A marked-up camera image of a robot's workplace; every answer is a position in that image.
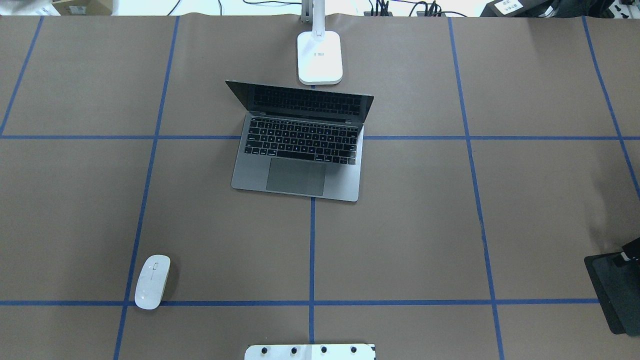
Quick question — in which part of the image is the brown cardboard box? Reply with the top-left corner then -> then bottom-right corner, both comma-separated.
52,0 -> 114,16

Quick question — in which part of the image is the white computer mouse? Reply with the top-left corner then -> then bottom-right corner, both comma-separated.
134,254 -> 170,310

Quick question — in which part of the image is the black box with white label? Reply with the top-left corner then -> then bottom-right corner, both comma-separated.
480,0 -> 554,18

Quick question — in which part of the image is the grey laptop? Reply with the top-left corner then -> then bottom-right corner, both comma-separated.
226,80 -> 374,202

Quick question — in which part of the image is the black mouse pad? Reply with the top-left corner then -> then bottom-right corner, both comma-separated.
583,252 -> 640,337

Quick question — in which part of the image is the white desk lamp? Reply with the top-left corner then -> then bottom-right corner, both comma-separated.
296,0 -> 344,85

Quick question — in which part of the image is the white pedestal column base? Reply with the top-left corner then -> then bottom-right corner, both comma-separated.
244,343 -> 377,360

